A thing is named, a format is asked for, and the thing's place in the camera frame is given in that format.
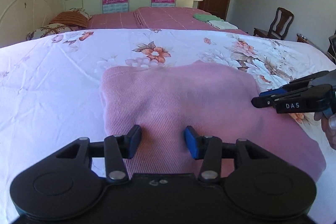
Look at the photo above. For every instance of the wooden tv cabinet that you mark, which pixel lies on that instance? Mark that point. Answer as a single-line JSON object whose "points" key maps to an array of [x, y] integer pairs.
{"points": [[303, 39]]}

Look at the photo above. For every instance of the cream round headboard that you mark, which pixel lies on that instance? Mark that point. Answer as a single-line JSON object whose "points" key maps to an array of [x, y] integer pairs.
{"points": [[20, 17]]}

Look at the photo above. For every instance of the folded white cloth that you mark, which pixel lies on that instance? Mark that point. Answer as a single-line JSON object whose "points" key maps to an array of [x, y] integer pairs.
{"points": [[222, 25]]}

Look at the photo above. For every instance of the pink checked bed cover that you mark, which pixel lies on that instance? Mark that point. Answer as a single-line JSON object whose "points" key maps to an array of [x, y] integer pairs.
{"points": [[154, 18]]}

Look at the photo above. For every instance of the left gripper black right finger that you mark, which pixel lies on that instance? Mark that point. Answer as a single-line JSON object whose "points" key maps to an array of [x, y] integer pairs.
{"points": [[211, 151]]}

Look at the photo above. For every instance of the folded green cloth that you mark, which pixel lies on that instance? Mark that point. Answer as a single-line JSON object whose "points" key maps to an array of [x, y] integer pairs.
{"points": [[206, 17]]}

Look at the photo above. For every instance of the person's right hand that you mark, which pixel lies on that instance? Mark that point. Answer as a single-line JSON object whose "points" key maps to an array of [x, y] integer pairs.
{"points": [[328, 127]]}

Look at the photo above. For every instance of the white floral bed sheet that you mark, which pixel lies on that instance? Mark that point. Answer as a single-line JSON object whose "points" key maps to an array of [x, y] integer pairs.
{"points": [[50, 89]]}

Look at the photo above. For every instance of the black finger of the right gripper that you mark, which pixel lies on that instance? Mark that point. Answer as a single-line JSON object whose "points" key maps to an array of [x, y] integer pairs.
{"points": [[267, 100], [274, 92]]}

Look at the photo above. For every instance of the dark wooden chair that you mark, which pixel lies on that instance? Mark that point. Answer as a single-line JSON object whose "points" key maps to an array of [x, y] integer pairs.
{"points": [[279, 27]]}

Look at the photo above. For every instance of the pink knit sweater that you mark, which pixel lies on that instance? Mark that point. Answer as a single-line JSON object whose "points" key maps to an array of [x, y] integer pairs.
{"points": [[212, 98]]}

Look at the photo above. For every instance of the orange striped pillow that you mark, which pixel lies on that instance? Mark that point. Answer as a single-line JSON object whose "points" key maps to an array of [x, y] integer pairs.
{"points": [[73, 18]]}

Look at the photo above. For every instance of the floral patterned pillow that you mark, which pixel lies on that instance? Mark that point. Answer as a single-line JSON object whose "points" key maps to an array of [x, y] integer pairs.
{"points": [[50, 29]]}

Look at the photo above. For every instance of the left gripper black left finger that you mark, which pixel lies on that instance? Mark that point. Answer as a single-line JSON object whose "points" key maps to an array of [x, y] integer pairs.
{"points": [[74, 161]]}

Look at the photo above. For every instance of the black television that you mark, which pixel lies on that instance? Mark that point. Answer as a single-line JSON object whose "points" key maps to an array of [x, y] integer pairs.
{"points": [[331, 52]]}

